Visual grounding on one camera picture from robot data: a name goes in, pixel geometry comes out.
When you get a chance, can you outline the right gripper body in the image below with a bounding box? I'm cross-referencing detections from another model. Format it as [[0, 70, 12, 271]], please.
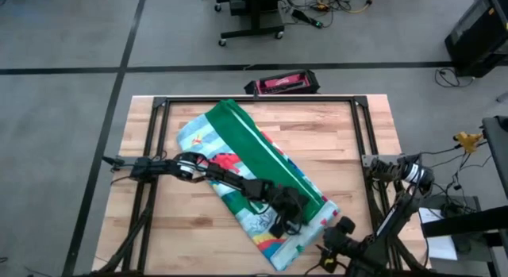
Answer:
[[323, 225, 358, 262]]

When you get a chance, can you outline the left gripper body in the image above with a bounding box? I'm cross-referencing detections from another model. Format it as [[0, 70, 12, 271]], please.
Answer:
[[271, 186, 310, 234]]

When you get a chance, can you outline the dinosaur print towel green border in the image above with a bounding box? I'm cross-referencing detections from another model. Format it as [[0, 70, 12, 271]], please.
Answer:
[[175, 98, 341, 272]]

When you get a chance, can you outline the white paper sheet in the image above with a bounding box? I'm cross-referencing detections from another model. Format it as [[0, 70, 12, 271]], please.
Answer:
[[418, 207, 459, 262]]

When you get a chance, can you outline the black power adapter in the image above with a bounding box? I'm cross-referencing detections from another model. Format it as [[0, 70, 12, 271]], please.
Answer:
[[440, 202, 470, 219]]

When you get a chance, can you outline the red and black tool case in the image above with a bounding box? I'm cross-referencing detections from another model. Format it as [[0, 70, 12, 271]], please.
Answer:
[[244, 69, 321, 96]]

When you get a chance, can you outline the black side desk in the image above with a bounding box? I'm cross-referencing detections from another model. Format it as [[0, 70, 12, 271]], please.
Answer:
[[420, 116, 508, 246]]

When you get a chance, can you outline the black power strip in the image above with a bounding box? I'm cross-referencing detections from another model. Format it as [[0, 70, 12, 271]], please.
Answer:
[[291, 9, 325, 30]]

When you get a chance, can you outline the black rolling stand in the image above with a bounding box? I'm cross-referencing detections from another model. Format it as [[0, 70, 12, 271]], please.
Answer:
[[214, 0, 287, 48]]

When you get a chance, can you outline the large black equipment case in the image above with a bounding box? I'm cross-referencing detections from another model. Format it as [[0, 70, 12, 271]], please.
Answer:
[[444, 0, 508, 79]]

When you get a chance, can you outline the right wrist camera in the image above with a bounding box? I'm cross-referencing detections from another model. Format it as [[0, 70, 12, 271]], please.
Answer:
[[336, 216, 357, 235]]

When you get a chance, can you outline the black metal table frame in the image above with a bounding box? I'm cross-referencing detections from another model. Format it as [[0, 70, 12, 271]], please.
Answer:
[[118, 94, 421, 277]]

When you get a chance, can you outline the black coiled floor cable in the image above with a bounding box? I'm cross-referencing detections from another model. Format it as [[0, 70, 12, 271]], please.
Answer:
[[434, 67, 475, 89]]

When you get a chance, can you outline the black cable tangle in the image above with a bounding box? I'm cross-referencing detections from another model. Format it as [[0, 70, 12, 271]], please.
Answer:
[[279, 0, 354, 17]]

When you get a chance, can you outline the yellow cable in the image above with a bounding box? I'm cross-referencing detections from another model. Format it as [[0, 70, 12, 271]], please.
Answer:
[[315, 0, 375, 15]]

